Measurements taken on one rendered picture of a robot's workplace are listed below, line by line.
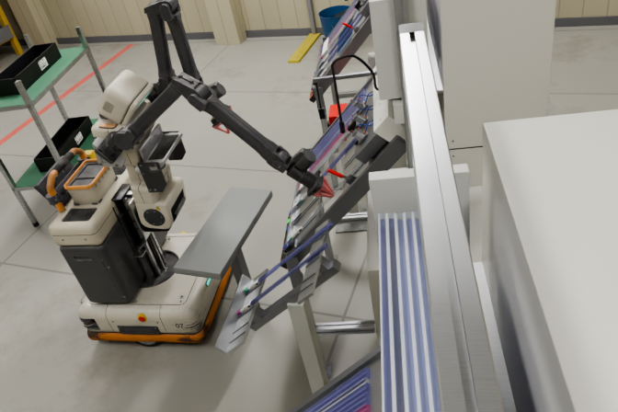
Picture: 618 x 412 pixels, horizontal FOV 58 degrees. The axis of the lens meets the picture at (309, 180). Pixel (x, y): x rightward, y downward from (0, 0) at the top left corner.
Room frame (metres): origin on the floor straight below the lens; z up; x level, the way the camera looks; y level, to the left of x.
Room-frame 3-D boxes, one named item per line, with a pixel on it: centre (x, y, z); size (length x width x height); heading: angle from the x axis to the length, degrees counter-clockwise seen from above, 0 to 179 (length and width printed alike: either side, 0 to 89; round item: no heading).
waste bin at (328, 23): (5.33, -0.61, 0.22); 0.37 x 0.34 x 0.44; 72
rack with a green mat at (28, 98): (3.77, 1.70, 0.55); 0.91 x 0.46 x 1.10; 168
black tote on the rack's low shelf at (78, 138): (3.77, 1.70, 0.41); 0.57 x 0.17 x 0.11; 168
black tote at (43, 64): (3.77, 1.70, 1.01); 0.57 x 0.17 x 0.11; 168
